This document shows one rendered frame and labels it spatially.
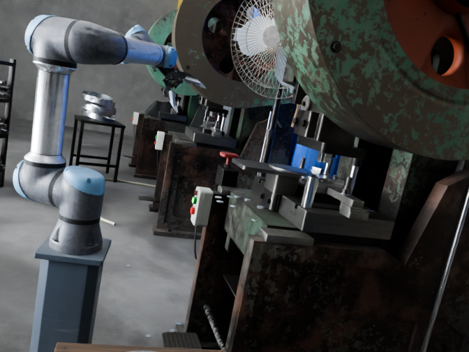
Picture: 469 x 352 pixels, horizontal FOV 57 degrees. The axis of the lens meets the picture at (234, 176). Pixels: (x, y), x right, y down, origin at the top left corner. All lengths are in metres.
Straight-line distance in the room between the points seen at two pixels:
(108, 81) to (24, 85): 1.34
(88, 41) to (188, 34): 1.43
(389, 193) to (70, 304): 1.02
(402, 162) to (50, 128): 1.05
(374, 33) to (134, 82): 7.07
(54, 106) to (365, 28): 0.86
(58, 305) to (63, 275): 0.09
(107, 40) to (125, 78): 6.59
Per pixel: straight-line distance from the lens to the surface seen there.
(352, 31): 0.92
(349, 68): 0.91
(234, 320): 1.23
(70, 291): 1.36
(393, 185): 1.42
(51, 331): 1.43
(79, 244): 1.31
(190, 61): 2.62
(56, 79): 1.32
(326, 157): 1.42
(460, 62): 1.18
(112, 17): 7.92
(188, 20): 2.64
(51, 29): 1.31
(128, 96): 7.87
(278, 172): 1.31
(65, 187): 1.30
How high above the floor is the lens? 0.96
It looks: 10 degrees down
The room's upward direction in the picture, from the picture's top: 11 degrees clockwise
